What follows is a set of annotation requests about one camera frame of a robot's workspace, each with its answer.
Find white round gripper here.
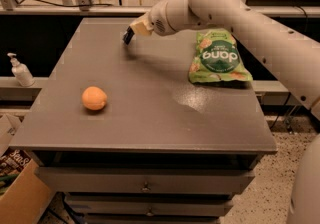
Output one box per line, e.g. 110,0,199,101
129,0,177,36

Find dark blue rxbar wrapper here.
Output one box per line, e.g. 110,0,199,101
122,27,135,45

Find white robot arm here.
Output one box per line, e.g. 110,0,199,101
128,0,320,119

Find green dang chips bag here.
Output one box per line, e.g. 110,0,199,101
189,29,253,83

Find orange fruit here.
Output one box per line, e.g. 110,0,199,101
82,86,107,111

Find grey drawer cabinet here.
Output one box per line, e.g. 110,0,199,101
11,18,276,224

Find white pump lotion bottle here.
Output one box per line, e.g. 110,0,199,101
7,53,35,87

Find snack packages in box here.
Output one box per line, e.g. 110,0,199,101
0,149,31,196

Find brown cardboard box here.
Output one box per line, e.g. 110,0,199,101
0,114,54,224

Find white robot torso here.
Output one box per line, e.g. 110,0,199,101
286,135,320,224

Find black cable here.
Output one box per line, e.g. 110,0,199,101
13,0,114,9

